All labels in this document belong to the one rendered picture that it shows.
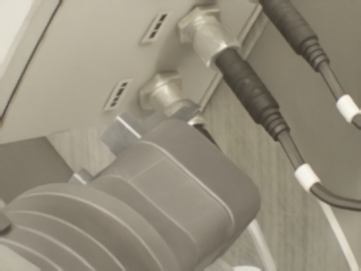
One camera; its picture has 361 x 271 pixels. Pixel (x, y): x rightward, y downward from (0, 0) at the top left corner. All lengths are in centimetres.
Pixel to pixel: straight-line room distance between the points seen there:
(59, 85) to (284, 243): 11
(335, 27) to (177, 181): 11
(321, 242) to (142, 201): 13
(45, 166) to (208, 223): 22
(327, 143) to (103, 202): 15
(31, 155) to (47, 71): 16
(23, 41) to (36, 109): 5
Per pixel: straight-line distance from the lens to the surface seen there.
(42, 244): 67
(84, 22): 79
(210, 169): 75
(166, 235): 72
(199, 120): 84
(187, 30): 83
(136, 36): 82
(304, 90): 84
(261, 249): 82
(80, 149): 95
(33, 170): 95
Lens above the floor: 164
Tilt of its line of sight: 8 degrees down
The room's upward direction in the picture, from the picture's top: 3 degrees counter-clockwise
